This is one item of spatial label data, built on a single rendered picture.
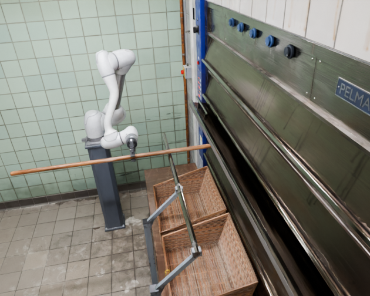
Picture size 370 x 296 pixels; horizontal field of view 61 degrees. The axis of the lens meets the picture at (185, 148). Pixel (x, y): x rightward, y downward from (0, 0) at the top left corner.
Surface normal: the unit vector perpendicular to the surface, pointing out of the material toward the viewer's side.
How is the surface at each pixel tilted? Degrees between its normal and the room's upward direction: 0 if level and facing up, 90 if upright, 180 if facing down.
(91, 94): 90
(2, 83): 90
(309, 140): 70
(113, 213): 90
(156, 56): 90
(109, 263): 0
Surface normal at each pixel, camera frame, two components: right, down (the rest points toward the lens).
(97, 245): -0.04, -0.86
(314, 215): -0.93, -0.19
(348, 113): -0.98, 0.14
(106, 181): 0.21, 0.49
